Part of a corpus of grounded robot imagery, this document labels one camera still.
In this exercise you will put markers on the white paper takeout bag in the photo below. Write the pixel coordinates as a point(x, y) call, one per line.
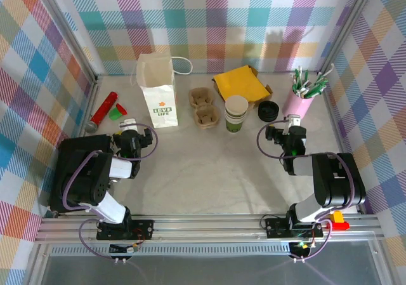
point(160, 107)

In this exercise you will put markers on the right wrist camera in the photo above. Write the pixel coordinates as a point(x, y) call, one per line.
point(292, 121)

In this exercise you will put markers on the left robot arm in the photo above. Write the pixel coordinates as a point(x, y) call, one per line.
point(120, 167)

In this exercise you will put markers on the red and yellow toy block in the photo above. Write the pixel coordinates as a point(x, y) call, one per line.
point(337, 221)

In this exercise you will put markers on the black box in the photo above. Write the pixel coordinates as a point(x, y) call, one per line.
point(76, 143)

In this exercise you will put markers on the yellow paper napkins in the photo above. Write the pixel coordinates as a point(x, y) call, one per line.
point(241, 82)

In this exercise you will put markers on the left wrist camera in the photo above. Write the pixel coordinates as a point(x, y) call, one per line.
point(128, 124)

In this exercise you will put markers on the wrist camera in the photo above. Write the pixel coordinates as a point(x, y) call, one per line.
point(292, 121)
point(128, 124)

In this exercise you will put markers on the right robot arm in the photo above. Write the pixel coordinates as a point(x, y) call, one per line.
point(333, 177)

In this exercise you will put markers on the yellow napkins in box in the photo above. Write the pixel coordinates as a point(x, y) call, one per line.
point(269, 91)

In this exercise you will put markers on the green white wrapped straw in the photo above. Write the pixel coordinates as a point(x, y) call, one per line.
point(297, 80)
point(321, 75)
point(306, 78)
point(318, 86)

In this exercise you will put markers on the black plastic cup lid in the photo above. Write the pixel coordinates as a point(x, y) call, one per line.
point(268, 107)

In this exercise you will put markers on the green and red toy cone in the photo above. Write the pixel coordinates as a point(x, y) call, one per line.
point(115, 113)

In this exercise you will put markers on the small connector board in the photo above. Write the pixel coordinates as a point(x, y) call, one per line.
point(301, 248)
point(125, 249)

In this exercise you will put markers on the pink straw holder cup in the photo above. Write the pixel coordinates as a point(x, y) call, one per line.
point(296, 107)

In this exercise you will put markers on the aluminium frame post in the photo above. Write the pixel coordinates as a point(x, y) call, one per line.
point(343, 28)
point(69, 28)

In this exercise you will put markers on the red glitter tube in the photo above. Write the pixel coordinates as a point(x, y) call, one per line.
point(104, 108)

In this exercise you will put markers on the grey reflective panel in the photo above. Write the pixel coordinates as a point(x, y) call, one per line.
point(206, 270)

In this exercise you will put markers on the stack of paper cups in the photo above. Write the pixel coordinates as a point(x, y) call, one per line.
point(233, 126)

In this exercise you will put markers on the brown pulp cup carrier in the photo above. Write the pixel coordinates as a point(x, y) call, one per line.
point(203, 107)

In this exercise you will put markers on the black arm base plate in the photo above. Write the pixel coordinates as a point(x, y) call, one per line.
point(274, 228)
point(144, 229)

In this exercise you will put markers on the aluminium mounting rail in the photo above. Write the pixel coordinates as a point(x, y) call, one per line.
point(206, 229)

